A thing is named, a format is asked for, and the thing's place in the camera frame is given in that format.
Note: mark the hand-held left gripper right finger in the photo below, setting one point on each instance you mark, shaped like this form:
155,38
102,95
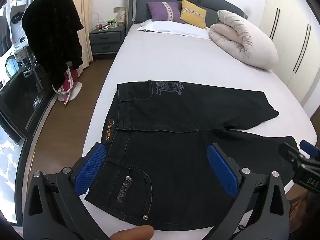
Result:
222,170

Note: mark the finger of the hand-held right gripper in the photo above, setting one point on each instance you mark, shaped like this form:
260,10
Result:
290,152
310,148

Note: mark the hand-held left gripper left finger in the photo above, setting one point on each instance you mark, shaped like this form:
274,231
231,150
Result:
92,166

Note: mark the black denim pants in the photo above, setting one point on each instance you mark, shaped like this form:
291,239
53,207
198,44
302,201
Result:
180,155

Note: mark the person's left hand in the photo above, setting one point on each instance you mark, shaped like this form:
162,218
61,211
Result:
138,233

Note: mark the white iron base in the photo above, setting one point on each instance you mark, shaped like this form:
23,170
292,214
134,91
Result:
76,90

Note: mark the pink steam iron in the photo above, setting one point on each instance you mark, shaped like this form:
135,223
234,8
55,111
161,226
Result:
68,85

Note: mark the glass sliding door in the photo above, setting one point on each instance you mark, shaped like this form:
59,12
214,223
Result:
22,80

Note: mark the cream wardrobe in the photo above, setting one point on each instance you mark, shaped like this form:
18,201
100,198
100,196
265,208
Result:
290,30

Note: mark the bed with white sheet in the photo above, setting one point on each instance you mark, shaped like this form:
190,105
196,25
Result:
175,60

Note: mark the rolled cream duvet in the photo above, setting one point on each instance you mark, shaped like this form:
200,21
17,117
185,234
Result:
240,37

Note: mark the grey nightstand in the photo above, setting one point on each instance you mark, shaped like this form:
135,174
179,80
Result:
107,40

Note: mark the black hanging garment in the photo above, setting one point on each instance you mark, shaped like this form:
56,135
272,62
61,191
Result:
55,30

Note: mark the white pillow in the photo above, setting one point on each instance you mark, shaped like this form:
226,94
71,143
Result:
170,27

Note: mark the small bedside lamp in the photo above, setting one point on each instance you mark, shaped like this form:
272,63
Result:
121,16

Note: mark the yellow cushion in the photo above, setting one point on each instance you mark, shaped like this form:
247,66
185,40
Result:
193,13

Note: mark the beige curtain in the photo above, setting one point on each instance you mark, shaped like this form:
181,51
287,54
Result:
75,0

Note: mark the purple cushion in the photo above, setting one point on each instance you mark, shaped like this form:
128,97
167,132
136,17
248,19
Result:
165,11

